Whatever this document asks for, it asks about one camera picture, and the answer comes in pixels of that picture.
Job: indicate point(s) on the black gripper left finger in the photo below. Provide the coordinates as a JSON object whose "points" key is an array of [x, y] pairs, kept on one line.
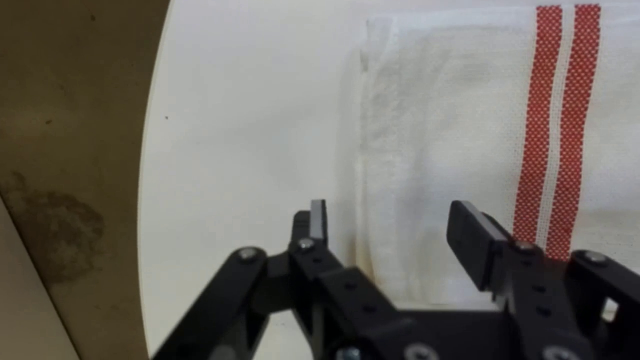
{"points": [[311, 227]]}

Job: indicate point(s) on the white towel with red stripes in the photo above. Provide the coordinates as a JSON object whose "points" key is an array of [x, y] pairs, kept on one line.
{"points": [[529, 110]]}

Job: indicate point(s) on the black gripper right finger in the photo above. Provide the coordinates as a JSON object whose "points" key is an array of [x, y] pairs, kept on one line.
{"points": [[474, 239]]}

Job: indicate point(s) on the white cabinet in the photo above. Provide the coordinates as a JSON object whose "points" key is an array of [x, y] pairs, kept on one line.
{"points": [[31, 327]]}

